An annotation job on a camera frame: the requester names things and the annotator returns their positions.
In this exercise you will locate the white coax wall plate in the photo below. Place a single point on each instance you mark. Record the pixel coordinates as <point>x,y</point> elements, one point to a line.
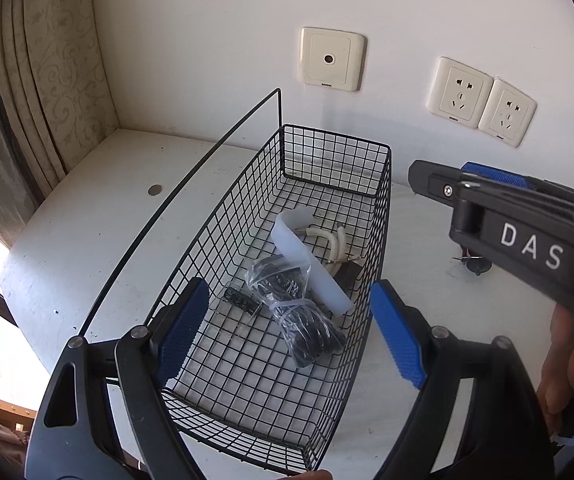
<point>331,58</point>

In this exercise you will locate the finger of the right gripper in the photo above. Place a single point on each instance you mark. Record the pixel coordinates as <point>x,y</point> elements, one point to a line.
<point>435,181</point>
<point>497,175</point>

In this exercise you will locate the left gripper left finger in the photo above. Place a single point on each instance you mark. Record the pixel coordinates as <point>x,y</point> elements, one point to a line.
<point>75,436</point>

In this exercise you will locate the left white power socket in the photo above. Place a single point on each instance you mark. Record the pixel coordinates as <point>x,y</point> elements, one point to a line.
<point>459,92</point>

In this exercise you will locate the orange pumpkin lantern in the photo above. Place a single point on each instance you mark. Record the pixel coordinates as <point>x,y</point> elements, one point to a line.
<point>474,263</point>

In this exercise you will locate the black wire basket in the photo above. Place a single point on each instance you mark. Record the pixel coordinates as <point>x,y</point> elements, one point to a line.
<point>257,335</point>

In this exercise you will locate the right white power socket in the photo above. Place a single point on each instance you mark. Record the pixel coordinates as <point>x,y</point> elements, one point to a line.
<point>507,114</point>

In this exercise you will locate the white power socket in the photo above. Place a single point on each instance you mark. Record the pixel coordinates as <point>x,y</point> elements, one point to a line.
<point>507,114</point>
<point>459,92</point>

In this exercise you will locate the left human hand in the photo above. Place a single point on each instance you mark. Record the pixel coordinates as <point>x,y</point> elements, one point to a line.
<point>311,475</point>

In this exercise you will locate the black bundle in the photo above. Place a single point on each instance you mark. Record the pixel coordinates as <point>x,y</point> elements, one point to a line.
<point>283,287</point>

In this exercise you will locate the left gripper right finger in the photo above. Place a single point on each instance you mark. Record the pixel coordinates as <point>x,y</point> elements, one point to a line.
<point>505,435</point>

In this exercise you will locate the patterned beige curtain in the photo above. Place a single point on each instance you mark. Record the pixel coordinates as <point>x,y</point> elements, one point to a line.
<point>55,102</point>

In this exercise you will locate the right human hand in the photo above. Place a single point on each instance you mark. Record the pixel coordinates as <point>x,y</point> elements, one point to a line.
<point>556,387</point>

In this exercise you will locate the small grey round disc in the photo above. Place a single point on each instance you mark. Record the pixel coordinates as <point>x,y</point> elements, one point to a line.
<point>155,189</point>

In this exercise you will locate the clear case with black part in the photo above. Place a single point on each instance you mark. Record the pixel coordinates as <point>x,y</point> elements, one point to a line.
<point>241,300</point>

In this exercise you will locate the white translucent strip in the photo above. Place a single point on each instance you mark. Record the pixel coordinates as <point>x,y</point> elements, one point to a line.
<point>292,248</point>

